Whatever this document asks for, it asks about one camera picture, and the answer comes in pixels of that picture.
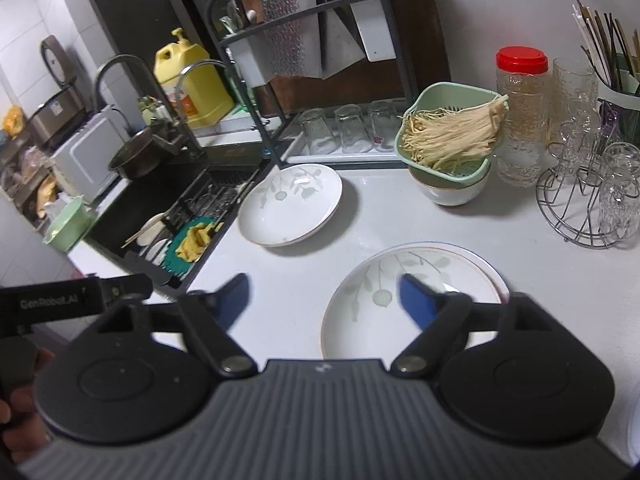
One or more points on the yellow detergent bottle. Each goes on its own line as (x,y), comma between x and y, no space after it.
(192,70)

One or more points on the green utensil holder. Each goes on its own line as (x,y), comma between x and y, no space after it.
(620,110)

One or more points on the tall textured glass tumbler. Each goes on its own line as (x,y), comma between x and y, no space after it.
(575,90)

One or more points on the person's left hand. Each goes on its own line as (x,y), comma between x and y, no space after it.
(20,412)

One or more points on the white bowl with brown rim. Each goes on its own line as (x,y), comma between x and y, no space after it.
(450,192)

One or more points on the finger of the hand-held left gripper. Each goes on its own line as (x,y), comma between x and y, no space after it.
(127,289)

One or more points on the textured steel cutting board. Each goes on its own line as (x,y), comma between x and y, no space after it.
(287,10)

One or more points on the chrome faucet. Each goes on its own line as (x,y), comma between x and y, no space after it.
(187,110)

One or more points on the leaf pattern white plate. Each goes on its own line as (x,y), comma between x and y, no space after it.
(370,320)
(287,210)

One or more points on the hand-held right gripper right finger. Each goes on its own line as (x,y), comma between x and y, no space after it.
(417,302)

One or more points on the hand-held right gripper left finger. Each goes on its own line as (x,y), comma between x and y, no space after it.
(234,302)

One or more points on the textured glass cup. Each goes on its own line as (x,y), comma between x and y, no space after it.
(620,190)
(580,135)

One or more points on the enoki mushrooms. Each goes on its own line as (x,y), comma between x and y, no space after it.
(450,135)

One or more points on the glass jar with red lid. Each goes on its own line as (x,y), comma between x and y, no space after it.
(522,120)

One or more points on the grey gooseneck faucet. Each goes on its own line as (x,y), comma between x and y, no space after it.
(107,67)

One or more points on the bundle of chopsticks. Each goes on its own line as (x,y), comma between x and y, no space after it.
(607,45)

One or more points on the yellow dish cloth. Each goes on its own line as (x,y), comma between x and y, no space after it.
(195,240)

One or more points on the row of clear glasses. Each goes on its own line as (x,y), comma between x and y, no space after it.
(345,159)

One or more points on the dark cooking pot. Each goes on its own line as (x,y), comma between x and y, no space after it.
(137,157)

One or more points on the green colander basket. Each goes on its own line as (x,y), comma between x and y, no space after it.
(430,97)

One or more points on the wooden cutting board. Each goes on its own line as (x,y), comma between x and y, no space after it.
(415,25)

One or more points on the black dish rack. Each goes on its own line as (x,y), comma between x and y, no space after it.
(235,37)

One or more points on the white box appliance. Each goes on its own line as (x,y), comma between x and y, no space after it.
(87,155)

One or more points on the clear drinking glass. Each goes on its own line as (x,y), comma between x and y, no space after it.
(354,127)
(384,125)
(316,132)

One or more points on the white rack caddy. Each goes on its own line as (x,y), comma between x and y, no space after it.
(367,30)
(250,62)

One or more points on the black sink drain rack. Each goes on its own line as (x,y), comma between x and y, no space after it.
(215,200)

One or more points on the grey rice cooker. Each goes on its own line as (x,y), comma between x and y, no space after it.
(52,115)

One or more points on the black kitchen sink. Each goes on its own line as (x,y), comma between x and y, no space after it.
(135,205)

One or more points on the green plastic basin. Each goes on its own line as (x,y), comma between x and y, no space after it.
(67,227)

